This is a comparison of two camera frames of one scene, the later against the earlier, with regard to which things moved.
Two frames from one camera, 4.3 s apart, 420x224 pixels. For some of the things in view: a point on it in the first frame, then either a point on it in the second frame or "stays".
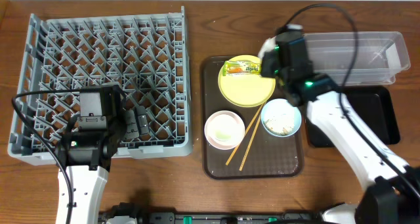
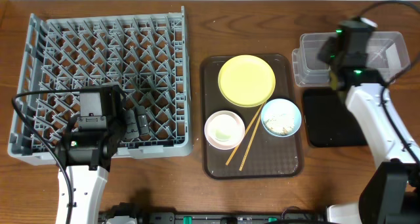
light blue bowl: x=279 y=118 stays
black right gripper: x=268 y=65 -> x=328 y=50
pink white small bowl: x=224 y=130 stays
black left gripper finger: x=142 y=119 stays
